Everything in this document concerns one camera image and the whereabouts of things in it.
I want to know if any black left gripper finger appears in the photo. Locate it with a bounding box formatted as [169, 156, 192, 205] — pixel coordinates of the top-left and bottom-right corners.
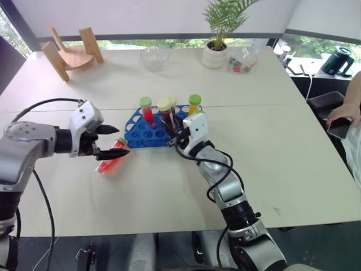
[96, 124, 121, 136]
[94, 149, 131, 161]

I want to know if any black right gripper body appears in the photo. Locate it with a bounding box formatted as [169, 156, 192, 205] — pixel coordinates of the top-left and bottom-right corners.
[166, 128, 191, 148]

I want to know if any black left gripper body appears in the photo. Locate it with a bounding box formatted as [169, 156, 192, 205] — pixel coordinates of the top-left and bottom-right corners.
[77, 131, 100, 158]

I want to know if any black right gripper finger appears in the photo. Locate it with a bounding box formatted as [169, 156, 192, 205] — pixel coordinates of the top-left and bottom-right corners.
[169, 111, 186, 134]
[159, 117, 178, 139]

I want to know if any red tube with green cap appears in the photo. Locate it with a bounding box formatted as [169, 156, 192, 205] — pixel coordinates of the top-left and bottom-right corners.
[138, 96, 155, 123]
[95, 136, 128, 174]

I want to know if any dark red tube cream cap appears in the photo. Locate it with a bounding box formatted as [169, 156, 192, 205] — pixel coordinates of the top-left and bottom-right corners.
[156, 98, 173, 126]

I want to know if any black smartphone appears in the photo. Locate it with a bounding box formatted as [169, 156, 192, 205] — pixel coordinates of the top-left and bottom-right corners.
[326, 117, 354, 140]

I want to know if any blue test tube rack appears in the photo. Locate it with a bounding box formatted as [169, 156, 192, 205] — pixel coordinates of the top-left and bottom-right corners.
[124, 104, 204, 149]

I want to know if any person's hand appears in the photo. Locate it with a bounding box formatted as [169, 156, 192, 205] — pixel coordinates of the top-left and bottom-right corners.
[328, 106, 361, 128]

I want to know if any tube with cream cap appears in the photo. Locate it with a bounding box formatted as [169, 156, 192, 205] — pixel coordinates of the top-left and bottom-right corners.
[166, 95, 178, 114]

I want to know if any orange tube with green cap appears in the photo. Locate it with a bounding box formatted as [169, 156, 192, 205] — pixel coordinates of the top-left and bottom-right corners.
[188, 94, 202, 115]

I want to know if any clear glass bowl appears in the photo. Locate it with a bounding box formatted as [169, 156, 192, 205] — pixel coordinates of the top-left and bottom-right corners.
[140, 45, 170, 72]

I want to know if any white ribbed plant pot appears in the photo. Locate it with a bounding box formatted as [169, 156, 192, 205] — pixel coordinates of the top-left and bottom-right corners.
[201, 40, 229, 70]

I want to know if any wooden stand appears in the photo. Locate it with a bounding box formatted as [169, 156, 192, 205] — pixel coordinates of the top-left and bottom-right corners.
[41, 25, 105, 83]

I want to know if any clear bag of small items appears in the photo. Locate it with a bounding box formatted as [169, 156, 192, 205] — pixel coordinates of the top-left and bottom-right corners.
[226, 44, 260, 75]

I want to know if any green palm plant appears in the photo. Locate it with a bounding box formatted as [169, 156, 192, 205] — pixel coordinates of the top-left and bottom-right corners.
[202, 0, 262, 52]

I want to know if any black chair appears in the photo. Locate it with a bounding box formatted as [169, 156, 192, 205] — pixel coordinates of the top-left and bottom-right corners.
[306, 90, 347, 123]

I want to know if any dark green kettle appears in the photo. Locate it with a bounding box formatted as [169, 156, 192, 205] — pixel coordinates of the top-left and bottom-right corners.
[320, 46, 355, 78]

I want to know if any person's white garment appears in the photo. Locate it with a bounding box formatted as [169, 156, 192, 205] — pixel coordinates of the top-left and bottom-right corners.
[340, 117, 361, 194]

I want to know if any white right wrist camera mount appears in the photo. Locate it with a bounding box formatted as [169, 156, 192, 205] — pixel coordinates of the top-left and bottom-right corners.
[182, 112, 210, 151]

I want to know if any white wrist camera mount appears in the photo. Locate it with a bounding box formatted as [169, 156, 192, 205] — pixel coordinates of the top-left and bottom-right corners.
[182, 112, 210, 151]
[68, 99, 104, 158]

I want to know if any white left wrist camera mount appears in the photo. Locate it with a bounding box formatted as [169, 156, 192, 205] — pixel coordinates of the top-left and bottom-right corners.
[68, 99, 104, 158]

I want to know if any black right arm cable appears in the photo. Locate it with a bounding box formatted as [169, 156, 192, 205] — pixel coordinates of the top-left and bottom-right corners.
[174, 135, 235, 270]

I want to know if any black bracket under table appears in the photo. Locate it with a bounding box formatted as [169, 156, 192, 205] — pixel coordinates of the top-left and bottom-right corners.
[75, 243, 97, 266]

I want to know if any white charging cable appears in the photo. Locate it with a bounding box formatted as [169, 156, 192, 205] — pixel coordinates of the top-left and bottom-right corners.
[305, 73, 314, 100]

